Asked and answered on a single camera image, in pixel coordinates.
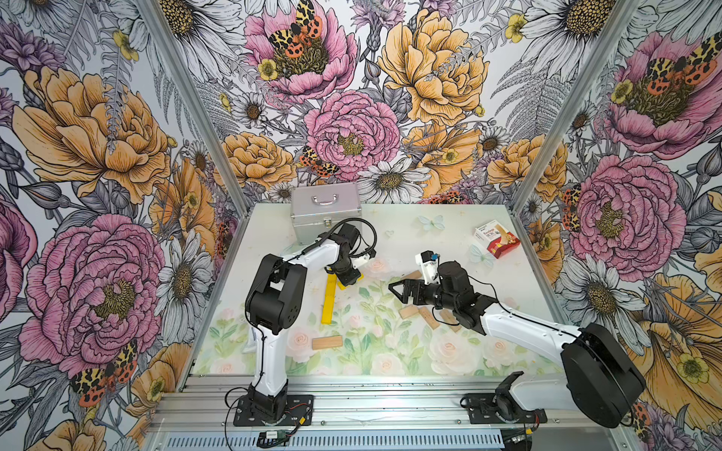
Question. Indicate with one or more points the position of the wooden block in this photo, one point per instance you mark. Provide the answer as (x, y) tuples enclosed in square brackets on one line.
[(327, 342), (449, 319), (408, 312)]

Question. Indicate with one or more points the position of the red white snack box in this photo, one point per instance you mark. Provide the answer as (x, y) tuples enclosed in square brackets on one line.
[(496, 239)]

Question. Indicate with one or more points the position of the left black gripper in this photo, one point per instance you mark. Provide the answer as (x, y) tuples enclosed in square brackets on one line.
[(351, 276)]

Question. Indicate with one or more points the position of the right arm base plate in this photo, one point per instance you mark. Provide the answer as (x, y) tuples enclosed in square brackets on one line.
[(489, 409)]

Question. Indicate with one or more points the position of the aluminium front rail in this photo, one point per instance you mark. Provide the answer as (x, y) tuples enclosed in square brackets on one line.
[(352, 402)]

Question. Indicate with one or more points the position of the yellow long block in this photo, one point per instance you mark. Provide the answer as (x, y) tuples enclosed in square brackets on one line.
[(331, 286), (342, 286)]

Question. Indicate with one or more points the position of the small green circuit board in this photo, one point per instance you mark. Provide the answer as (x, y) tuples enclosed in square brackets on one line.
[(271, 436)]

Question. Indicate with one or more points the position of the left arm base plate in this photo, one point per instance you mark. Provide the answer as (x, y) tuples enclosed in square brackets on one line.
[(287, 411)]

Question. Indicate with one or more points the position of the wooden block diagonal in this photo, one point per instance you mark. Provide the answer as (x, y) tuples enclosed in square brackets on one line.
[(428, 316)]

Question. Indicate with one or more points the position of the yellow short block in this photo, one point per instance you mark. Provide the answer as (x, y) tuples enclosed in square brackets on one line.
[(328, 304), (327, 316)]

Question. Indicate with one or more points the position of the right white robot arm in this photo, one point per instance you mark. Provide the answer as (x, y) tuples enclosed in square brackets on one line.
[(598, 378)]

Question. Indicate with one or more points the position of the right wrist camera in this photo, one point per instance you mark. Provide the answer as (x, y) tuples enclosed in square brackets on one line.
[(428, 263)]

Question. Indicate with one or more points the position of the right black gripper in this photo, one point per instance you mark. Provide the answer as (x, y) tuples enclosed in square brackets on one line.
[(409, 286)]

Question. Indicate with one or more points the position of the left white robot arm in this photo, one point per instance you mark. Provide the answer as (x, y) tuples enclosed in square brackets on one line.
[(274, 303)]

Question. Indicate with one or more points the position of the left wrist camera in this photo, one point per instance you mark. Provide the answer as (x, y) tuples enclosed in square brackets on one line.
[(353, 247)]

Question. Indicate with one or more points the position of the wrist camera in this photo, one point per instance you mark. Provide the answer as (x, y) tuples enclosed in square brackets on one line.
[(353, 247), (428, 263)]

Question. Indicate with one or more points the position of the silver metal case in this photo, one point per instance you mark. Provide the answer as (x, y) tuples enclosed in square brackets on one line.
[(316, 209)]

